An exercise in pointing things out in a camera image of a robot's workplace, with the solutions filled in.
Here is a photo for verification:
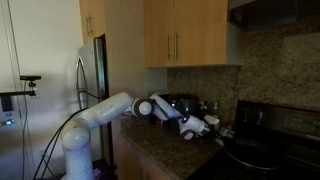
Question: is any silver fridge handle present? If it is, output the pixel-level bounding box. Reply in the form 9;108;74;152
75;54;86;93

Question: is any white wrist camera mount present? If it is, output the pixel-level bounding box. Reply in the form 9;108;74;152
203;114;221;132

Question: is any stainless steel fridge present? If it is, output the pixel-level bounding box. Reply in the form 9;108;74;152
75;33;116;168

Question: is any wooden lower cabinet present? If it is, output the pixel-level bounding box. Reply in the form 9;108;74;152
113;132;175;180

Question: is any dark glass bottle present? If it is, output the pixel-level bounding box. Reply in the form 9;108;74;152
199;99;210;117

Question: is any black camera stand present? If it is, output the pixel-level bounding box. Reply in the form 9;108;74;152
0;80;41;113

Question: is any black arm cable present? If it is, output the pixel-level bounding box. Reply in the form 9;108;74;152
152;99;175;122

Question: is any device with blue light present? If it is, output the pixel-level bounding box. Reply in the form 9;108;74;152
0;111;16;128

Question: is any wooden upper cabinet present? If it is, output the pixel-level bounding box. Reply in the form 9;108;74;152
143;0;230;69

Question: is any wooden cabinet above fridge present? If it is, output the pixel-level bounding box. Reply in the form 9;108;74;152
79;0;107;46

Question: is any black stereo camera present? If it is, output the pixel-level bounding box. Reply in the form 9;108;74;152
19;75;43;82

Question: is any wooden side panel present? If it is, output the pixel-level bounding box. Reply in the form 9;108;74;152
104;0;168;168

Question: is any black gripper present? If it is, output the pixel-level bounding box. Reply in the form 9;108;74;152
208;125;232;145

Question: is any black stove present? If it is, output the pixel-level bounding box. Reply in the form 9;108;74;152
186;99;320;180

